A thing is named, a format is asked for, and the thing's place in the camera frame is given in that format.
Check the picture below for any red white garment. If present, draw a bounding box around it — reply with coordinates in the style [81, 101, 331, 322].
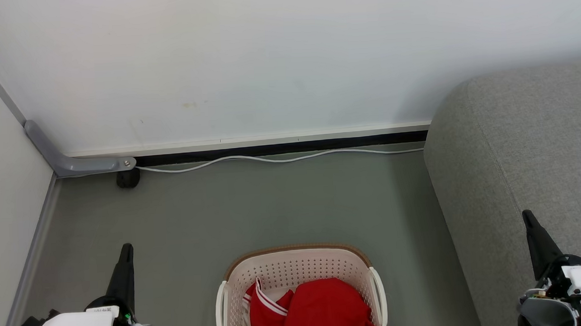
[238, 271, 380, 326]

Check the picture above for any grey fabric sofa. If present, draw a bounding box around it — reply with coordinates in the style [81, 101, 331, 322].
[419, 64, 581, 326]

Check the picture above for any black caster wheel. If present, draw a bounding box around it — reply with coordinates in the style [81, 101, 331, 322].
[116, 168, 142, 190]

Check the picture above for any cream perforated laundry basket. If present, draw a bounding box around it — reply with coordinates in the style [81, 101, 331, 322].
[212, 240, 389, 326]

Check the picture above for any white baseboard strip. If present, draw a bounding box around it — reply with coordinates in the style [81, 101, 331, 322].
[66, 121, 433, 161]

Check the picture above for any grey partition bottom rail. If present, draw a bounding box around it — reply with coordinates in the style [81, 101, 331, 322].
[0, 174, 70, 326]

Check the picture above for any grey metal partition foot bracket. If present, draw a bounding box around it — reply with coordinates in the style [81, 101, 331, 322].
[24, 115, 138, 180]

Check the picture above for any white floor cable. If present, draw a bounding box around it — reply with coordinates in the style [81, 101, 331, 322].
[135, 145, 426, 176]

